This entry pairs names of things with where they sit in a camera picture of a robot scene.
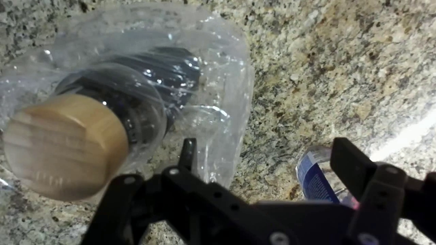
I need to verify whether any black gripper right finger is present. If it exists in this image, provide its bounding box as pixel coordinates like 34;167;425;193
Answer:
330;137;377;199

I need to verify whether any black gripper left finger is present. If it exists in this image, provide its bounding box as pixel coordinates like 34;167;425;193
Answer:
178;137;197;171

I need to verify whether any clear plastic bag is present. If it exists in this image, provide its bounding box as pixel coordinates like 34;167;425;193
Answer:
1;3;253;201

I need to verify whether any right Fiji water bottle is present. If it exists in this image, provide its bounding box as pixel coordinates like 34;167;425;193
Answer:
296;146;360;210

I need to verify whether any black bottle with wooden cap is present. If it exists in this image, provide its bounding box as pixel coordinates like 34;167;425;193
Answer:
4;48;200;201

